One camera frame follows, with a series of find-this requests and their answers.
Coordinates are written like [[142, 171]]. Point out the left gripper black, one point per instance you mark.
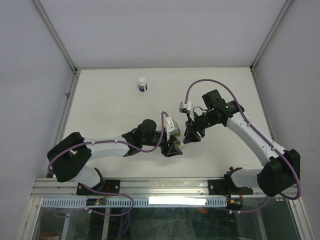
[[169, 150]]

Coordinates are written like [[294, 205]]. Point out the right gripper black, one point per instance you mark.
[[191, 136]]

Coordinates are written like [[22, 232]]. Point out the clear jar orange pills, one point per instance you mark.
[[179, 145]]

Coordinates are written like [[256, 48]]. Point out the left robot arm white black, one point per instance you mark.
[[68, 159]]

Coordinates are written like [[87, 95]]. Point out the white blue pill bottle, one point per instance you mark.
[[142, 84]]

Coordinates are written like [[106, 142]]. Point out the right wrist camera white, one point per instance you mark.
[[187, 108]]

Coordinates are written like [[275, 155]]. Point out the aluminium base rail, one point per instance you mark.
[[133, 187]]

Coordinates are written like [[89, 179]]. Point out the white slotted cable duct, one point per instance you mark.
[[142, 202]]

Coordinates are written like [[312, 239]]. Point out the right aluminium frame post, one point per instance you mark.
[[271, 33]]

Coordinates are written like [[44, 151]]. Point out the aluminium frame post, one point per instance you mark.
[[271, 33], [54, 34]]

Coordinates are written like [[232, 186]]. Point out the left aluminium frame post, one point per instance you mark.
[[54, 34]]

